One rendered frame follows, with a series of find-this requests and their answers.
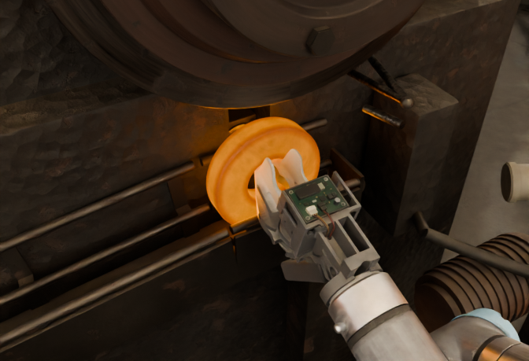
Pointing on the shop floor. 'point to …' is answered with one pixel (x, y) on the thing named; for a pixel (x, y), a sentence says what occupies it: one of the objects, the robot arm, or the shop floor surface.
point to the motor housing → (475, 285)
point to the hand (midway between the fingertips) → (264, 162)
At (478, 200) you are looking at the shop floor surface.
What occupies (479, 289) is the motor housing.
